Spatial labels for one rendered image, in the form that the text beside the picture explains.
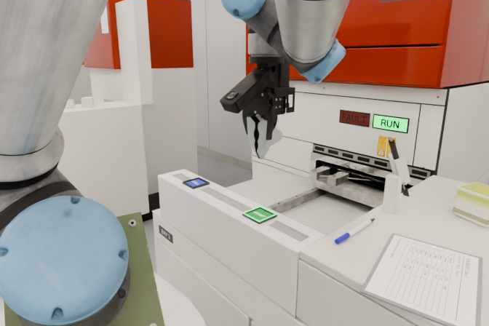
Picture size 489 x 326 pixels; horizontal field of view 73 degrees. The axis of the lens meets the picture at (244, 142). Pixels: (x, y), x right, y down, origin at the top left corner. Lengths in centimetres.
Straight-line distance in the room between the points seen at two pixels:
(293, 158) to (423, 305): 97
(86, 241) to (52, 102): 14
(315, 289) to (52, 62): 54
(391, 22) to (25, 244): 102
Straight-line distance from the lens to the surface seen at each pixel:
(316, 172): 122
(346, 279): 60
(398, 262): 65
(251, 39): 67
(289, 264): 67
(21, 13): 29
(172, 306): 76
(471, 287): 64
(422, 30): 108
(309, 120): 135
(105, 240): 38
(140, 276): 60
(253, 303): 82
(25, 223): 38
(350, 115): 124
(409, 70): 109
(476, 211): 86
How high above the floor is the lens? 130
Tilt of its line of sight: 14 degrees down
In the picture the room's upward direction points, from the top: straight up
